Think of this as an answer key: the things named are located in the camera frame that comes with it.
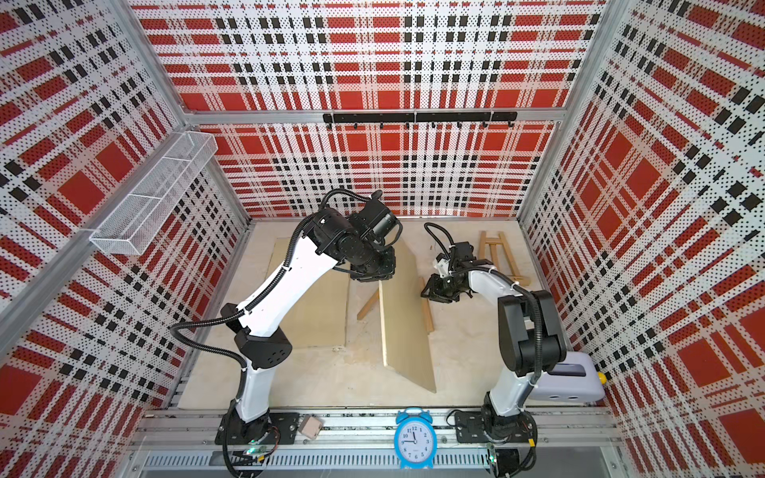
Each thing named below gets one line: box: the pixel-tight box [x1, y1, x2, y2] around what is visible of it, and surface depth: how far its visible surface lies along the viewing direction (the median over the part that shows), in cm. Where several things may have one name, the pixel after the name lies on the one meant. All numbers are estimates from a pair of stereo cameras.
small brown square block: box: [297, 415, 323, 441], surface depth 75 cm
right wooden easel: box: [356, 276, 436, 353], surface depth 66 cm
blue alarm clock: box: [394, 406, 438, 470], surface depth 72 cm
